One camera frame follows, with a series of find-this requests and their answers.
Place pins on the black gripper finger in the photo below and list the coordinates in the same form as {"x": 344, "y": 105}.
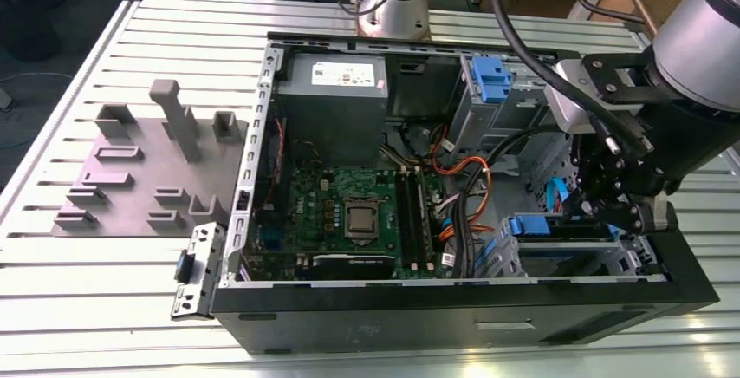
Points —
{"x": 604, "y": 165}
{"x": 641, "y": 217}

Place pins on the hard disk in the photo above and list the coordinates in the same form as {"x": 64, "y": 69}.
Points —
{"x": 525, "y": 226}

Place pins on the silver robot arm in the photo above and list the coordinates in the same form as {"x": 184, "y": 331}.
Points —
{"x": 693, "y": 40}

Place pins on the metal drive cage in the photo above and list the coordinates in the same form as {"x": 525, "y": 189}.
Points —
{"x": 508, "y": 122}

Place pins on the blue drive latch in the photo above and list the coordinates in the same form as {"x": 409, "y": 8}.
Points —
{"x": 489, "y": 74}

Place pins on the black RAM slot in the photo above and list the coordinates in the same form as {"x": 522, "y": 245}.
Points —
{"x": 426, "y": 230}
{"x": 406, "y": 222}

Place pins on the silver CPU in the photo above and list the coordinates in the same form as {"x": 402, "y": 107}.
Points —
{"x": 361, "y": 220}

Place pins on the CPU socket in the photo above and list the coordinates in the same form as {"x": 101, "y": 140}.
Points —
{"x": 362, "y": 240}

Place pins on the black PC case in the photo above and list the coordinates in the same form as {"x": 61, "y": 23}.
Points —
{"x": 404, "y": 321}

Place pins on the grey power supply unit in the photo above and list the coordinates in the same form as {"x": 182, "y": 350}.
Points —
{"x": 329, "y": 126}

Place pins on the black graphics card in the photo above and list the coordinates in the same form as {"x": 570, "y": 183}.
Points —
{"x": 352, "y": 265}

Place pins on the green motherboard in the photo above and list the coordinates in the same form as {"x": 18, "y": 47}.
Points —
{"x": 312, "y": 187}

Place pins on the grey parts rack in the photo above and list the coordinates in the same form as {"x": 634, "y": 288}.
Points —
{"x": 144, "y": 178}

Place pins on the dark bulky object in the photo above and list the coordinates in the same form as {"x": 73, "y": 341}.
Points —
{"x": 28, "y": 27}

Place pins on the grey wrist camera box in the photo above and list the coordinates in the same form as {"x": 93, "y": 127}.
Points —
{"x": 569, "y": 105}

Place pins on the metal slot bracket cover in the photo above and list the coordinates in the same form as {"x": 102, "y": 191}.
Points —
{"x": 202, "y": 265}

